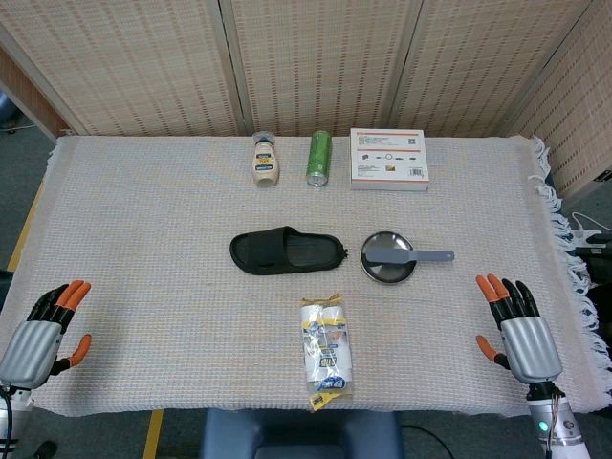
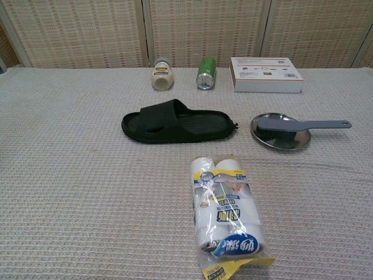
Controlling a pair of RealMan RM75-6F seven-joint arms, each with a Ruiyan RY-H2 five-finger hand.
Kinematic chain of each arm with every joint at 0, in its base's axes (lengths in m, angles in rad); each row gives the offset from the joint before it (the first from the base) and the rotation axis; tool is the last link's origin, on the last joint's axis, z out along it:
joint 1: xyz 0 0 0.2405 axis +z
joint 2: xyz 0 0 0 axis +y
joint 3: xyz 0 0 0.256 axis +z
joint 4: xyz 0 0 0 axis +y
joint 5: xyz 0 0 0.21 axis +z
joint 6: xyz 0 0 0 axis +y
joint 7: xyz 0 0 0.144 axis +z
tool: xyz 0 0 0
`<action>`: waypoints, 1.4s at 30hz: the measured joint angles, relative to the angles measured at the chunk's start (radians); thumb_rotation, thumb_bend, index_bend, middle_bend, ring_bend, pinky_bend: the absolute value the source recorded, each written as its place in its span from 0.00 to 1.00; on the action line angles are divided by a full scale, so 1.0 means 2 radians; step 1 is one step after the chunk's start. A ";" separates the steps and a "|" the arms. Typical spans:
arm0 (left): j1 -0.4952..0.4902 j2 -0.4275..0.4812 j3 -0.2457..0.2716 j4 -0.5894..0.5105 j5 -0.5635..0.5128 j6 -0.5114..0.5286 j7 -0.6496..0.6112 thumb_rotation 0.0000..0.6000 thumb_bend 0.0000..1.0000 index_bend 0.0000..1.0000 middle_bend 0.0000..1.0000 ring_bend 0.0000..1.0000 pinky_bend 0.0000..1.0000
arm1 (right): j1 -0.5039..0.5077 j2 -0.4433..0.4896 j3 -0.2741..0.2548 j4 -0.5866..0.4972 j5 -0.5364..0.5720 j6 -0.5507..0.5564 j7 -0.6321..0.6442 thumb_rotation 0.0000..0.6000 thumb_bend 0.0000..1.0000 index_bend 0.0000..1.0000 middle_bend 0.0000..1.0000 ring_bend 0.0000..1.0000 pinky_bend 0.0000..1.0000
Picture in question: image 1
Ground white product box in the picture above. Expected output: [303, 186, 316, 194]
[349, 127, 430, 192]

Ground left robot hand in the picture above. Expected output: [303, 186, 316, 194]
[0, 279, 93, 389]

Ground white power strip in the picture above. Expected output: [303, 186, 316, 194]
[571, 211, 612, 247]

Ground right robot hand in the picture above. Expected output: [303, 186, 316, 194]
[474, 273, 563, 384]

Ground woven tablecloth with fringe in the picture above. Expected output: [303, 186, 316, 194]
[0, 134, 600, 419]

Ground round steel plate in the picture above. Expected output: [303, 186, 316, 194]
[360, 230, 416, 287]

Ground packaged white rolls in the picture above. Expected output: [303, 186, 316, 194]
[299, 293, 356, 413]

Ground black slipper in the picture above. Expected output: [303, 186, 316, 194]
[229, 225, 351, 277]

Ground beige sauce bottle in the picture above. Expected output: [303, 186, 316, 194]
[251, 131, 281, 188]

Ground blue chair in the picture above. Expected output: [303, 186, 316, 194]
[199, 408, 405, 459]

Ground woven folding screen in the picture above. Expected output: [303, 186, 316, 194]
[0, 0, 612, 198]

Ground green drink can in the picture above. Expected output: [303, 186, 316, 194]
[305, 129, 333, 187]

